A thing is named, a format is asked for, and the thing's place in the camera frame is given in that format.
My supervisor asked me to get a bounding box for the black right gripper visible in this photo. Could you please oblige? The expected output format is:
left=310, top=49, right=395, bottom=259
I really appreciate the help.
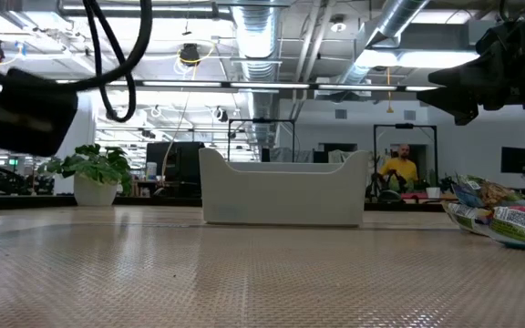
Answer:
left=416, top=4, right=525, bottom=126

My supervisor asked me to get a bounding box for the brown blue granola bar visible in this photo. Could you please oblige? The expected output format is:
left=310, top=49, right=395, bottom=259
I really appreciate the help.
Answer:
left=452, top=173, right=525, bottom=210

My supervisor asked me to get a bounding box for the small black monitor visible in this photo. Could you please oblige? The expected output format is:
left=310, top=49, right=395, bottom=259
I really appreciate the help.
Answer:
left=499, top=146, right=525, bottom=175

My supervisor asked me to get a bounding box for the person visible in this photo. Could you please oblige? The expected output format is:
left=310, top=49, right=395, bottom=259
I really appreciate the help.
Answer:
left=377, top=143, right=421, bottom=195

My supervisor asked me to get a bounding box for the small plant in white pot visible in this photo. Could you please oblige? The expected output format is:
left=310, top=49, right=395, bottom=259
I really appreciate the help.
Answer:
left=425, top=169, right=442, bottom=200

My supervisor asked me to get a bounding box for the LED light bar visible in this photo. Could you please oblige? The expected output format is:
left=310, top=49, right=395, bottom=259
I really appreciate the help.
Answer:
left=57, top=79, right=441, bottom=93

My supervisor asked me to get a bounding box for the translucent white plastic bin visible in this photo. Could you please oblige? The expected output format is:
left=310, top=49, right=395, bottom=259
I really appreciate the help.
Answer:
left=198, top=147, right=370, bottom=228

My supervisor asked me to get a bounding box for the large dark monitor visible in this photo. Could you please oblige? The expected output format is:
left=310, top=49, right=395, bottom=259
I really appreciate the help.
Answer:
left=146, top=141, right=206, bottom=186

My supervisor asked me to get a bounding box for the green plant in white pot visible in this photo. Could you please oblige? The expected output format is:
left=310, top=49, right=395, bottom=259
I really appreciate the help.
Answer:
left=37, top=143, right=134, bottom=207

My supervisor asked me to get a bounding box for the black metal stand frame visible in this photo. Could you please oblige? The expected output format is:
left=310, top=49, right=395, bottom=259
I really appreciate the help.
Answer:
left=373, top=123, right=438, bottom=197
left=227, top=118, right=296, bottom=164

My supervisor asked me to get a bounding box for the silver ventilation duct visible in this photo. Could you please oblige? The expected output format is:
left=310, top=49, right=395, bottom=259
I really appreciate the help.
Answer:
left=335, top=0, right=430, bottom=87
left=232, top=4, right=283, bottom=147

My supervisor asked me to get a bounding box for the black overhead camera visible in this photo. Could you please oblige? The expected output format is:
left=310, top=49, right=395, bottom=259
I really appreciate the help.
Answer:
left=179, top=42, right=201, bottom=67

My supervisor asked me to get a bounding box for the black aluminium frame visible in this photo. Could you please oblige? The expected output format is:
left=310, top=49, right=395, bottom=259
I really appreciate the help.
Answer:
left=0, top=193, right=448, bottom=213

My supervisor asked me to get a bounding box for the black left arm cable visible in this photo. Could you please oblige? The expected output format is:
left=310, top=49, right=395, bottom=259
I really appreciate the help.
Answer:
left=0, top=0, right=154, bottom=124

